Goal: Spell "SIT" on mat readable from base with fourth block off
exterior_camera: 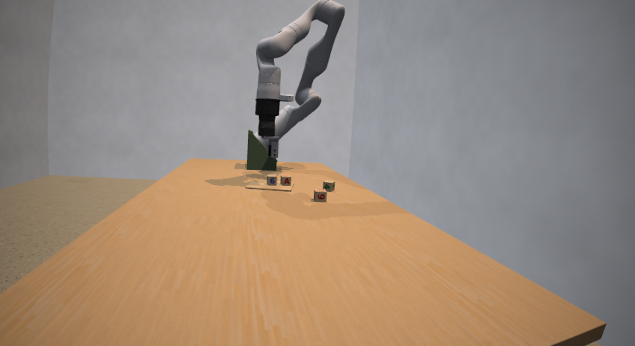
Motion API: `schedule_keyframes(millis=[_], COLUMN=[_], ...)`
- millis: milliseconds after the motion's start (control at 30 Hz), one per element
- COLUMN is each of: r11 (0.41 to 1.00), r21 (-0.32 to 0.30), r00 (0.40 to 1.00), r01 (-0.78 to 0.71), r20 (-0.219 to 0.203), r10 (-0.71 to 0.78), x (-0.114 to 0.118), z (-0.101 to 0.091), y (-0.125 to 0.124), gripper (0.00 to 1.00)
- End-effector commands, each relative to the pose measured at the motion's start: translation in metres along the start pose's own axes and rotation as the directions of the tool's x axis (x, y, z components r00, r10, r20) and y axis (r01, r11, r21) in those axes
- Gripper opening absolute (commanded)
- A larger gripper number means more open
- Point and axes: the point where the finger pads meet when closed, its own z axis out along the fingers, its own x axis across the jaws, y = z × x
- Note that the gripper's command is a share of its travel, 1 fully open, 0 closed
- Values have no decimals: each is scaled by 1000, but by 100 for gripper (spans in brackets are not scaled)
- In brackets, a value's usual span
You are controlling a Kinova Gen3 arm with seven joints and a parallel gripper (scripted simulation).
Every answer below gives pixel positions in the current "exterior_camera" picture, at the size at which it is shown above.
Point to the beige flat mat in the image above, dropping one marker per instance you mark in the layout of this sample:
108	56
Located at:
262	184

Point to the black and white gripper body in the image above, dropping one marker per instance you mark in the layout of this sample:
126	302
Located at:
267	106

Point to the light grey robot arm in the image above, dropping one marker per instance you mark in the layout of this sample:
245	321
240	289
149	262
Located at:
326	11

